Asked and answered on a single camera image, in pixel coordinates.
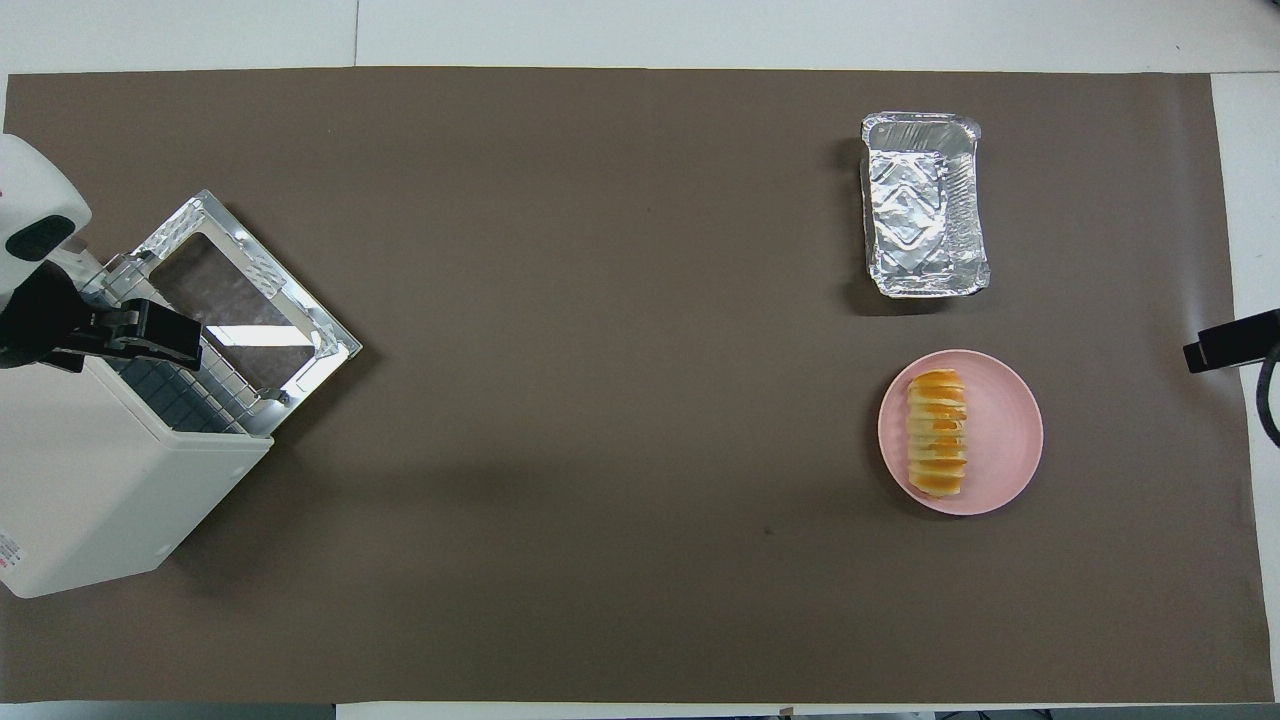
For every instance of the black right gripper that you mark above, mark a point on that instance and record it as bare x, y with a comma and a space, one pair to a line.
1260, 340

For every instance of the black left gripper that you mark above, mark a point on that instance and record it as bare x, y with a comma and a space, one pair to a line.
40, 315

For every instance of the sliced golden bread loaf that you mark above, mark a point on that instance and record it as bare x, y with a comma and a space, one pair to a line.
938, 435

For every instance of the aluminium foil tray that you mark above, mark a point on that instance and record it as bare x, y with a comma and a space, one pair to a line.
922, 210

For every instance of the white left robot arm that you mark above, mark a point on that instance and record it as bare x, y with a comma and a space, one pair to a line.
30, 195

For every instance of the glass oven door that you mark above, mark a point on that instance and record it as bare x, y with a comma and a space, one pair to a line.
250, 300

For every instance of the cream toaster oven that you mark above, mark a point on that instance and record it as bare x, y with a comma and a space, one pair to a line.
90, 480

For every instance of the pink round plate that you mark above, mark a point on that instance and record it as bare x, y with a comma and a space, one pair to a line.
1005, 430

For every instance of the brown table mat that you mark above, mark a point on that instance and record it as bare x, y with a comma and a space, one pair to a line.
620, 300

